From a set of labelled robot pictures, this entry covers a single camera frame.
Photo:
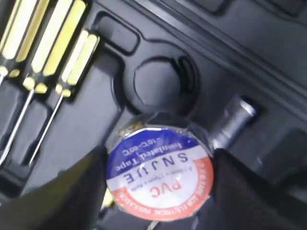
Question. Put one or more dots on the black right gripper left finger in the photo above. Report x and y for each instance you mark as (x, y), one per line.
(71, 201)

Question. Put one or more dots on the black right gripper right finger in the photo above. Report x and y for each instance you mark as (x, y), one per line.
(245, 201)

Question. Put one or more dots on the PVC insulating tape roll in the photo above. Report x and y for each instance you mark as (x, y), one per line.
(159, 167)

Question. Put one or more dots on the black plastic tool case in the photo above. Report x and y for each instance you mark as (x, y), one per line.
(188, 58)

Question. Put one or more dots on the clear voltage tester screwdriver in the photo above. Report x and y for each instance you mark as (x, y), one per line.
(232, 122)

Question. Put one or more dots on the small yellow black screwdriver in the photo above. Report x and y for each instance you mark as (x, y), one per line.
(70, 76)

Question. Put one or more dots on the middle yellow black screwdriver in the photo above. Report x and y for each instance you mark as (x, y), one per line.
(51, 41)

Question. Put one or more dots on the large yellow black screwdriver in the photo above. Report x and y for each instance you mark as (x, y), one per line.
(19, 35)

